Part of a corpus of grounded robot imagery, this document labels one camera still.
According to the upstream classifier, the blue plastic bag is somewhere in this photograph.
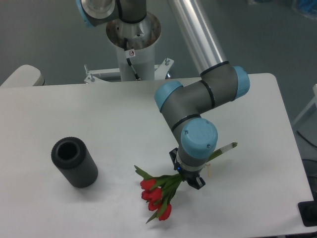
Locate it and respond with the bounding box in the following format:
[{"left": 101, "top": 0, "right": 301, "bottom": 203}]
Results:
[{"left": 294, "top": 0, "right": 317, "bottom": 19}]

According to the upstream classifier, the red tulip bouquet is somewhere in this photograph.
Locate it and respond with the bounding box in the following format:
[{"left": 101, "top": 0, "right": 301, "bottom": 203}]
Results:
[{"left": 134, "top": 141, "right": 238, "bottom": 225}]

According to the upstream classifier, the white furniture frame right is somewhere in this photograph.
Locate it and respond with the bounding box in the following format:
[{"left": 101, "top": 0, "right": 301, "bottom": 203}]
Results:
[{"left": 291, "top": 84, "right": 317, "bottom": 129}]

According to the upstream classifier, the black device at table edge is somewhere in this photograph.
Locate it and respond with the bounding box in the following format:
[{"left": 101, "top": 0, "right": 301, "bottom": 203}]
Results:
[{"left": 298, "top": 201, "right": 317, "bottom": 227}]

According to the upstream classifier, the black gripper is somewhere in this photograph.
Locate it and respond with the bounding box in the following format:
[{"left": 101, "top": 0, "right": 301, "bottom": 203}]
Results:
[{"left": 169, "top": 148, "right": 206, "bottom": 190}]

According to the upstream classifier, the black pedestal cable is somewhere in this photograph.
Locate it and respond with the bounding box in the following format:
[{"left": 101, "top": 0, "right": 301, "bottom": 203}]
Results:
[{"left": 123, "top": 37, "right": 142, "bottom": 81}]

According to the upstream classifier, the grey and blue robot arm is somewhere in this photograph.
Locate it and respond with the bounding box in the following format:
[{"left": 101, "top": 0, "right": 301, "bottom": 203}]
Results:
[{"left": 76, "top": 0, "right": 250, "bottom": 189}]

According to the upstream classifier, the dark grey ribbed vase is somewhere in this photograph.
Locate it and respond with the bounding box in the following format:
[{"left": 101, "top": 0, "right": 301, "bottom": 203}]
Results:
[{"left": 51, "top": 137, "right": 99, "bottom": 188}]

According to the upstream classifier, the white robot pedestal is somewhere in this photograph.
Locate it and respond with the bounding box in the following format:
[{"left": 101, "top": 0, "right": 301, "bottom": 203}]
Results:
[{"left": 84, "top": 12, "right": 174, "bottom": 83}]

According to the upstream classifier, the white chair armrest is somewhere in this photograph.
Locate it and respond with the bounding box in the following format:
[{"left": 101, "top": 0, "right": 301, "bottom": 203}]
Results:
[{"left": 0, "top": 64, "right": 46, "bottom": 88}]

